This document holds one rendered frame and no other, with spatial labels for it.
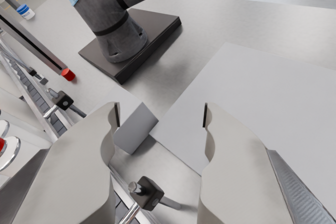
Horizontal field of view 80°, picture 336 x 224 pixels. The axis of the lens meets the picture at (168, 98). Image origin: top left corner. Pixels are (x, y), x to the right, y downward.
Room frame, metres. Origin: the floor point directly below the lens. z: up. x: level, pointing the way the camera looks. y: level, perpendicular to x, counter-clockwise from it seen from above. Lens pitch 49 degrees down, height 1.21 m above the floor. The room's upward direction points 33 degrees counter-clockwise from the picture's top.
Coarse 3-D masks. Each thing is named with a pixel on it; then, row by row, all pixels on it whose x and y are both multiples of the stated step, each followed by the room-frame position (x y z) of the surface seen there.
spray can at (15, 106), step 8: (0, 88) 0.45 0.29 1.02; (0, 96) 0.43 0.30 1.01; (8, 96) 0.44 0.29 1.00; (0, 104) 0.43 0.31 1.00; (8, 104) 0.43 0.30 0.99; (16, 104) 0.44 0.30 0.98; (24, 104) 0.45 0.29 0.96; (8, 112) 0.42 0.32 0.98; (16, 112) 0.43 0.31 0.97; (24, 112) 0.43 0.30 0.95; (32, 112) 0.44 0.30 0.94; (24, 120) 0.42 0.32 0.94; (32, 120) 0.43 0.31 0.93; (40, 128) 0.42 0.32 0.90
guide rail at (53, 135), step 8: (0, 56) 0.81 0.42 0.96; (8, 64) 0.73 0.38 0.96; (8, 72) 0.66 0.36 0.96; (16, 80) 0.58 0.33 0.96; (24, 88) 0.52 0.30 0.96; (24, 96) 0.48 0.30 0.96; (32, 104) 0.43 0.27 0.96; (40, 112) 0.38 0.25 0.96; (40, 120) 0.36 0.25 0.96; (48, 120) 0.36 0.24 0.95; (48, 128) 0.32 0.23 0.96; (56, 136) 0.29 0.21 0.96
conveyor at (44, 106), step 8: (16, 64) 0.90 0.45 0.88; (24, 80) 0.73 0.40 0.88; (32, 88) 0.65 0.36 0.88; (32, 96) 0.61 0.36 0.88; (40, 96) 0.58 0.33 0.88; (40, 104) 0.54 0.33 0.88; (56, 120) 0.44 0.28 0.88; (56, 128) 0.41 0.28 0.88; (64, 128) 0.39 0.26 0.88; (120, 200) 0.15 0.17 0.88; (120, 208) 0.14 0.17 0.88; (128, 208) 0.14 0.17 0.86; (120, 216) 0.13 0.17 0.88
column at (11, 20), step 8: (0, 8) 0.73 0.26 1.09; (0, 16) 0.74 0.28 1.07; (8, 16) 0.73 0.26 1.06; (0, 24) 0.72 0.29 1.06; (8, 24) 0.74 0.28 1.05; (16, 24) 0.73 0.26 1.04; (8, 32) 0.72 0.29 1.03; (16, 32) 0.73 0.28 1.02; (24, 32) 0.73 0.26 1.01; (24, 40) 0.73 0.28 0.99; (32, 40) 0.73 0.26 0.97; (32, 48) 0.72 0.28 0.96; (40, 48) 0.73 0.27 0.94; (40, 56) 0.72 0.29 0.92; (48, 56) 0.74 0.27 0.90; (48, 64) 0.72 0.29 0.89; (56, 64) 0.74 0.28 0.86; (64, 64) 0.74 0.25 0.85; (56, 72) 0.72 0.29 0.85
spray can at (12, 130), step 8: (0, 120) 0.30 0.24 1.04; (0, 128) 0.28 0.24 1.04; (8, 128) 0.28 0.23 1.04; (16, 128) 0.29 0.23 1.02; (0, 136) 0.27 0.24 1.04; (8, 136) 0.27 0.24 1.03; (24, 136) 0.28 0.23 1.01; (32, 136) 0.29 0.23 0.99; (40, 144) 0.28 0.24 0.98; (48, 144) 0.28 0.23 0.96
